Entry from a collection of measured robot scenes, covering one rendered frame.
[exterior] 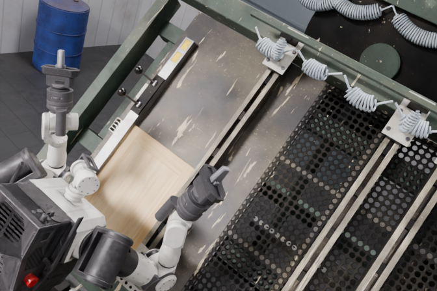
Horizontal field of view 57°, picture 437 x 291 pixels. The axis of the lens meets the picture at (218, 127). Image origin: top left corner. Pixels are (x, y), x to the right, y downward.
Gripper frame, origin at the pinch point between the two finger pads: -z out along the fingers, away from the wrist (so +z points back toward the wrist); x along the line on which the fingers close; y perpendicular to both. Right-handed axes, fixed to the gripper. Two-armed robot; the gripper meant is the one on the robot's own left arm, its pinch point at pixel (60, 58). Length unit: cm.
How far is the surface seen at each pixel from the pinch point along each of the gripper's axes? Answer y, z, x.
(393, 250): 22, 46, 123
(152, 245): 5, 68, 39
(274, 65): -22, -5, 78
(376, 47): -45, -16, 127
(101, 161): -24, 48, 11
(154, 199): -11, 56, 36
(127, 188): -17, 56, 24
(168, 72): -40, 8, 35
